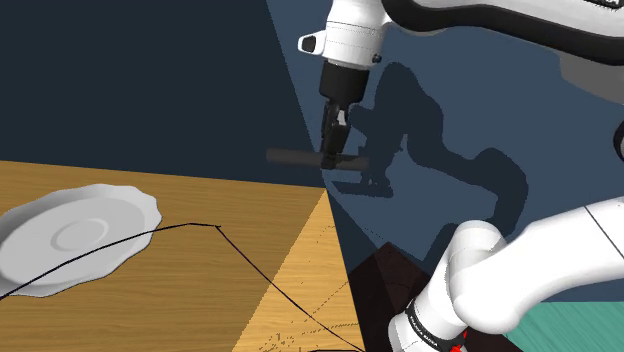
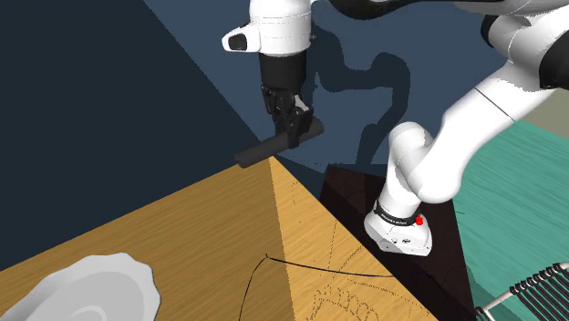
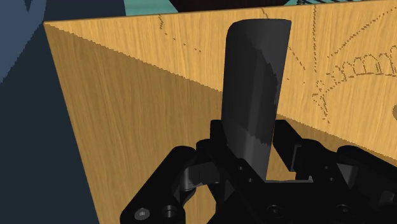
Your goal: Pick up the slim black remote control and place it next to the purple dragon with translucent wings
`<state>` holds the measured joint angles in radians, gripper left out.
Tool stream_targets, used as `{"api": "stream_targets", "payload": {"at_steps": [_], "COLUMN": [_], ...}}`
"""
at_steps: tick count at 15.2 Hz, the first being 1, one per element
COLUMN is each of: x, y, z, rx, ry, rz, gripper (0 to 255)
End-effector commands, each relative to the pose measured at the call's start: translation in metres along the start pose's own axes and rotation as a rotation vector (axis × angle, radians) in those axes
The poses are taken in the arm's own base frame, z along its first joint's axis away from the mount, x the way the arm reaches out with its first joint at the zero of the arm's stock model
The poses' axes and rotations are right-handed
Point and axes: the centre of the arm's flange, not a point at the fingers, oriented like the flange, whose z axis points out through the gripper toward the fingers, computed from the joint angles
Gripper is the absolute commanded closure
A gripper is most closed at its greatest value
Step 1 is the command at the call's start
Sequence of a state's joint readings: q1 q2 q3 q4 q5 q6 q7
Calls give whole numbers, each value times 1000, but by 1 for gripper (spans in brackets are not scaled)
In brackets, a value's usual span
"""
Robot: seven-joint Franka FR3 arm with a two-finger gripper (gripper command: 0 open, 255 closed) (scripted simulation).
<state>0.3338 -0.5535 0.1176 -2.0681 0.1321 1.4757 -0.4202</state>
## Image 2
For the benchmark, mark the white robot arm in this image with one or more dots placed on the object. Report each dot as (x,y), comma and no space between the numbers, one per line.
(466,129)

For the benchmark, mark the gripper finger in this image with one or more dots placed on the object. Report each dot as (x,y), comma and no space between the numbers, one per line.
(278,103)
(300,120)

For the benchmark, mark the dark robot stand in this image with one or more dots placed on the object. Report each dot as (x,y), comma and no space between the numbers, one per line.
(435,271)

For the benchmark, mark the metal frame with black slats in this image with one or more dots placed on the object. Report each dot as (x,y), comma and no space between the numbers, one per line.
(540,289)

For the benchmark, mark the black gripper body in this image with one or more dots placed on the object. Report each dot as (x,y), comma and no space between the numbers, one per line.
(283,71)

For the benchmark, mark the black cylinder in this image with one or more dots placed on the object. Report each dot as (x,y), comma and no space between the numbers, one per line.
(258,152)

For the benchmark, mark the light wooden table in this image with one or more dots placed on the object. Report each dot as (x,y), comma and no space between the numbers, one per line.
(209,231)

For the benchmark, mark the white scalloped plate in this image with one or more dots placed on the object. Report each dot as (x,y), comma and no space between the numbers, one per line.
(89,289)

